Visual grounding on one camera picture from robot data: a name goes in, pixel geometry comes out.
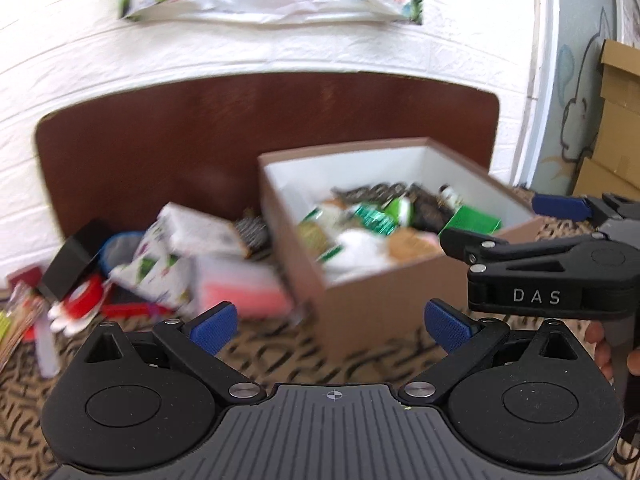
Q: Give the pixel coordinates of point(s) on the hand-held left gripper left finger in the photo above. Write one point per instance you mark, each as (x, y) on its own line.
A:
(215, 327)

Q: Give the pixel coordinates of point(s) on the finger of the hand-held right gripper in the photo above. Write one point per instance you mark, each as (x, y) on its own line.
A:
(560, 206)
(500, 255)

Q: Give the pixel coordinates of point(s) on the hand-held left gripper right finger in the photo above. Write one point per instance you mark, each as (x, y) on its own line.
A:
(447, 325)

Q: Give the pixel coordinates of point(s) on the green cardboard box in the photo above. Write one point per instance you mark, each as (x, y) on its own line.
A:
(475, 220)

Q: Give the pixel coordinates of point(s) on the tan cardboard container box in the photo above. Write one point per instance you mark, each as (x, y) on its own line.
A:
(360, 310)

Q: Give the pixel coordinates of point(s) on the person's right hand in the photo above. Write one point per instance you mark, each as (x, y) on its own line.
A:
(600, 350)

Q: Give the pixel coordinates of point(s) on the pink item in plastic bag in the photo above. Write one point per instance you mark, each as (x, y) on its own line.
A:
(240, 290)

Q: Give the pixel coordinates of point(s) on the brown cardboard box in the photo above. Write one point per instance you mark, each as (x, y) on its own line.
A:
(620, 75)
(610, 175)

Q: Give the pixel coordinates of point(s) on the small red box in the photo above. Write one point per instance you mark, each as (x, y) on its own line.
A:
(130, 310)

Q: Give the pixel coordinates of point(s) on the patterned white stuffed toy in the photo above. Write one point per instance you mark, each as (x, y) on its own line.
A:
(150, 270)

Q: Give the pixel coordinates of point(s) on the white barcode box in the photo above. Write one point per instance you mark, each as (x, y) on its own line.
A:
(200, 232)

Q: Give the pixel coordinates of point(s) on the steel wool scrubber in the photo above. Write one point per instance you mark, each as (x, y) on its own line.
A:
(252, 232)

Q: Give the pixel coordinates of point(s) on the white soft item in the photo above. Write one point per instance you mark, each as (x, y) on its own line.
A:
(360, 250)

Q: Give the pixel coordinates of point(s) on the blue-rimmed clear lid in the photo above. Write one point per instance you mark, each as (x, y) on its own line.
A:
(120, 250)

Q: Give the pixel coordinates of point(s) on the green foil packet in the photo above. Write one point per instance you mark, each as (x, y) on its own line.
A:
(375, 220)

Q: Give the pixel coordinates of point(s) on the red tape roll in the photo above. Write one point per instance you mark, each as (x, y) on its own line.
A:
(82, 300)

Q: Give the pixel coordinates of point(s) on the dark patterned packet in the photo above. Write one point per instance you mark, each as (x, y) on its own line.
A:
(370, 192)

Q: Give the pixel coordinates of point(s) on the white flower-shaped item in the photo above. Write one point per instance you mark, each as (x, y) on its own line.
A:
(62, 320)

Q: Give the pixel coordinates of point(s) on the black box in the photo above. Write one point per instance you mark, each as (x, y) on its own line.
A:
(70, 265)

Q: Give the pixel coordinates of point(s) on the clear snack packet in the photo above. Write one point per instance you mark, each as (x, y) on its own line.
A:
(20, 320)

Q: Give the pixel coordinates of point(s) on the dark red box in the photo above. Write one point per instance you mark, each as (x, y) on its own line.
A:
(25, 277)

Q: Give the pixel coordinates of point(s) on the dark brown wooden board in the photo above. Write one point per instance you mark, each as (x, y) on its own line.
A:
(175, 135)

